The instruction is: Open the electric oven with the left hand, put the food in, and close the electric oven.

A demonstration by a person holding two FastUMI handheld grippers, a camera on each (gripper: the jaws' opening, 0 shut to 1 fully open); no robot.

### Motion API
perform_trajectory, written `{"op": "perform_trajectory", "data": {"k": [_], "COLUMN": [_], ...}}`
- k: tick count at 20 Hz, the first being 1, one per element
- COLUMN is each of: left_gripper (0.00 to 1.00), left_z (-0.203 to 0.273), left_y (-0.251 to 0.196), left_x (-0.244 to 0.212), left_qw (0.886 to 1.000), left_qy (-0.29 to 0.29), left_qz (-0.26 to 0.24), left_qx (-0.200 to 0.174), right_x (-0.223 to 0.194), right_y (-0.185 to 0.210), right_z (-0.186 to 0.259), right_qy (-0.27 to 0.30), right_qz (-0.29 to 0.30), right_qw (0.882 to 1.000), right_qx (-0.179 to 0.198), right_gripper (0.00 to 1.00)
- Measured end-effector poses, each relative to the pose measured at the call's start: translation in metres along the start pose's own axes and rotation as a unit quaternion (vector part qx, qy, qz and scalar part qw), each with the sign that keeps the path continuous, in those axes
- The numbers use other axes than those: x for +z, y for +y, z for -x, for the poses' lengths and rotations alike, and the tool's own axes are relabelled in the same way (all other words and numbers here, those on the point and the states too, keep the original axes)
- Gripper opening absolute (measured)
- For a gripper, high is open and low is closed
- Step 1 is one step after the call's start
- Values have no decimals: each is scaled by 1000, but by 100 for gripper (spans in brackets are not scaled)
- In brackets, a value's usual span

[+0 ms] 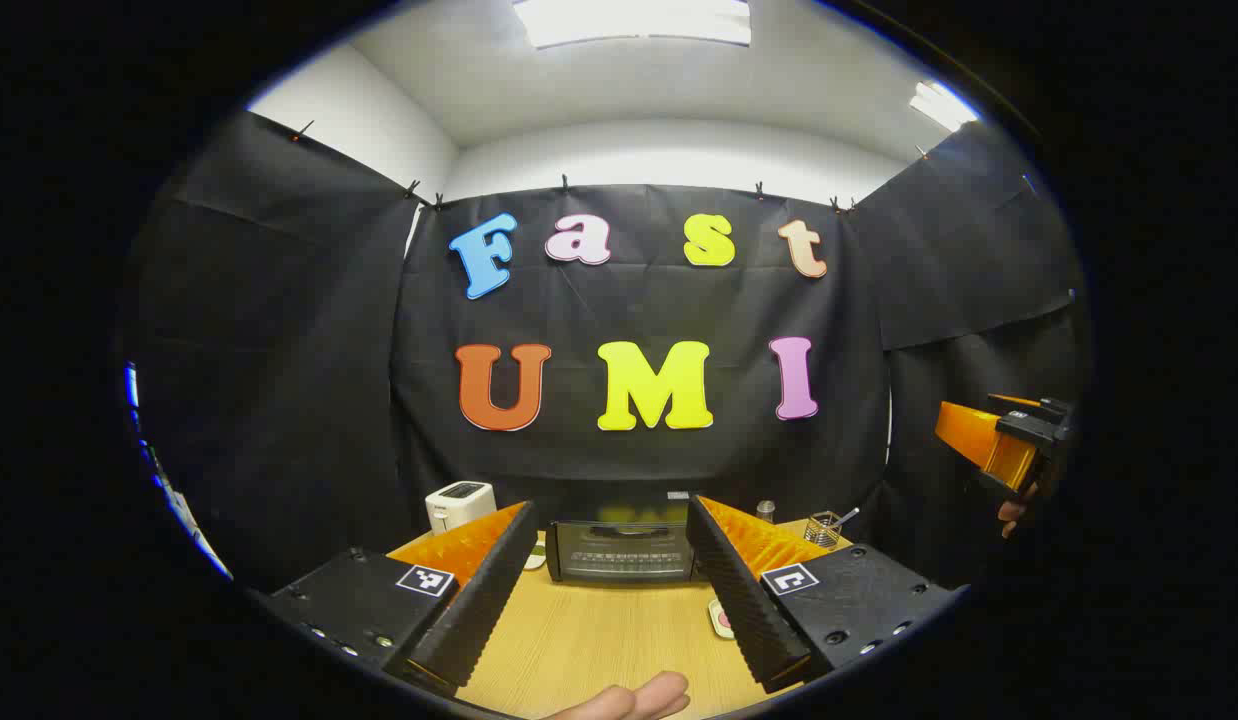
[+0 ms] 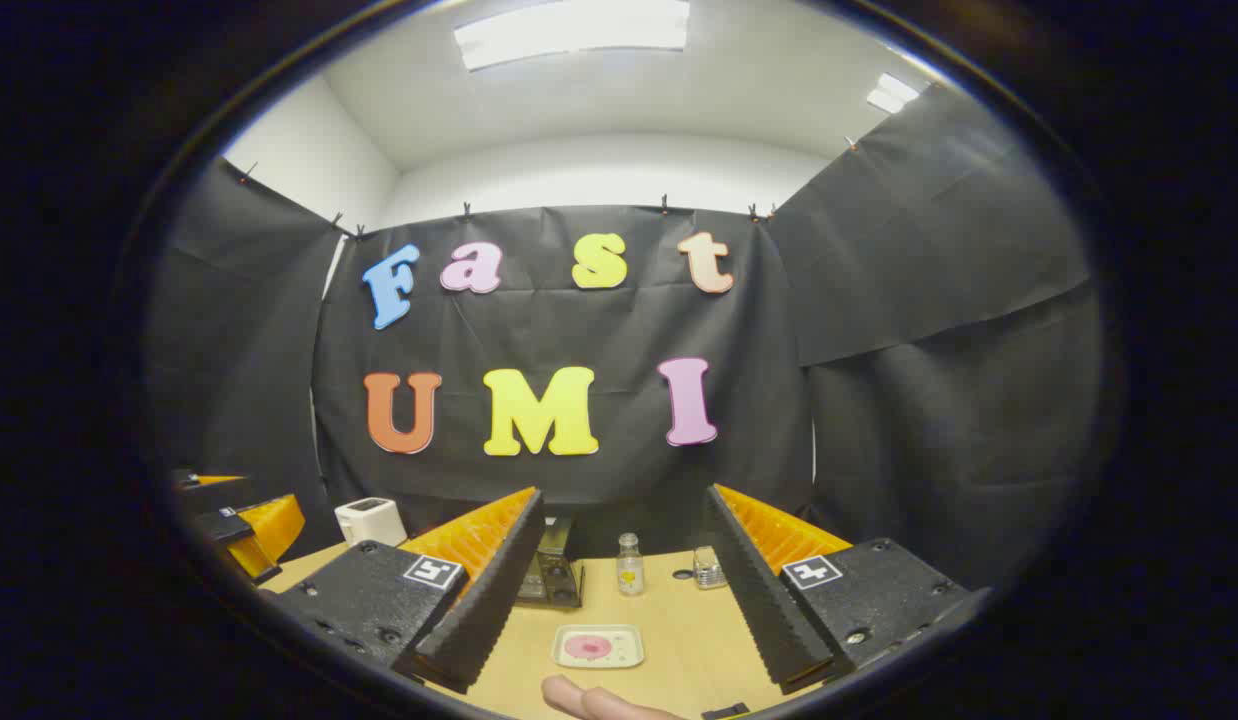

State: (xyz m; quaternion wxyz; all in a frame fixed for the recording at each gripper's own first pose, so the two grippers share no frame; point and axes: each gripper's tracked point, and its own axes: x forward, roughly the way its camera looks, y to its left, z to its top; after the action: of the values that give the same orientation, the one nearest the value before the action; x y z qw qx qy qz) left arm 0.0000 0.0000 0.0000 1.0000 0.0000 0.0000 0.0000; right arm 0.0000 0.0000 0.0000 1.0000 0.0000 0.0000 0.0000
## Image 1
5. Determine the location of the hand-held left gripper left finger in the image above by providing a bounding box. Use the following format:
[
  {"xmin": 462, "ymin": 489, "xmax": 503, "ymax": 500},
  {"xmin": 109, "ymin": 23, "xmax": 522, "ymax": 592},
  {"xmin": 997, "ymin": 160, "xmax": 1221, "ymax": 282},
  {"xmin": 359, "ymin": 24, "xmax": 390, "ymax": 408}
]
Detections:
[{"xmin": 264, "ymin": 500, "xmax": 540, "ymax": 699}]

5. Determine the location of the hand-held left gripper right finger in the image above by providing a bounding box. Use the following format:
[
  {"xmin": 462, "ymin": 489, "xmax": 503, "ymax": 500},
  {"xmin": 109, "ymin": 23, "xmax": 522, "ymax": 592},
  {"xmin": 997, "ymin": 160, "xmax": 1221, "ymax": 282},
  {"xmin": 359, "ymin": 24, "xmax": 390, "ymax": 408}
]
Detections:
[{"xmin": 685, "ymin": 495, "xmax": 965, "ymax": 695}]

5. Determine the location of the black electric oven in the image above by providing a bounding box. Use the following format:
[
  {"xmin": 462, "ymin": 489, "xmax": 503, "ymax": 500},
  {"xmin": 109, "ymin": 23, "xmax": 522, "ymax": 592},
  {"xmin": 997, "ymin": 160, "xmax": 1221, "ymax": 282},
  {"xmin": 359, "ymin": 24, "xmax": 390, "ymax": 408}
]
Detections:
[{"xmin": 545, "ymin": 492, "xmax": 702, "ymax": 586}]

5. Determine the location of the white toaster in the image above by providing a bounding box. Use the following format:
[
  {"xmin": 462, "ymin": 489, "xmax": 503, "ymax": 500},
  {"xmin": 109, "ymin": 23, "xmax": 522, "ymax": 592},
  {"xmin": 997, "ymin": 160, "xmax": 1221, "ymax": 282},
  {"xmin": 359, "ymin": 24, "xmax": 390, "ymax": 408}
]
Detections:
[{"xmin": 425, "ymin": 481, "xmax": 498, "ymax": 536}]

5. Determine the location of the black backdrop cloth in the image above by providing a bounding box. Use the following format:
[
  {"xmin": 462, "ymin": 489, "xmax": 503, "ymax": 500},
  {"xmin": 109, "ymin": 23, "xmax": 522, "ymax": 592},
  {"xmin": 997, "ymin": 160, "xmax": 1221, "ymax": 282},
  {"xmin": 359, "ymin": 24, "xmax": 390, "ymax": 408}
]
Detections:
[{"xmin": 119, "ymin": 110, "xmax": 1090, "ymax": 591}]

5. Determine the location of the small ceiling light panel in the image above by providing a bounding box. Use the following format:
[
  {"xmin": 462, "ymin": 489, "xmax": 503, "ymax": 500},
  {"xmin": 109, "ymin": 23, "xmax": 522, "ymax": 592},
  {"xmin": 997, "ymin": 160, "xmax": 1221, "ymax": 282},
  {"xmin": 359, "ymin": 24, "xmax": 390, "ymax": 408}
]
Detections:
[{"xmin": 909, "ymin": 80, "xmax": 980, "ymax": 133}]

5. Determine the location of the large ceiling light panel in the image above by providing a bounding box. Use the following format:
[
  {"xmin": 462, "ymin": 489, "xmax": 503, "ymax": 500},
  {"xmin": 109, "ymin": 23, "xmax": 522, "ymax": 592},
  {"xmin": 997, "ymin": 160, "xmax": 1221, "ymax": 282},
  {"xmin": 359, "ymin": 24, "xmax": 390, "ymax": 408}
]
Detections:
[{"xmin": 512, "ymin": 0, "xmax": 752, "ymax": 49}]

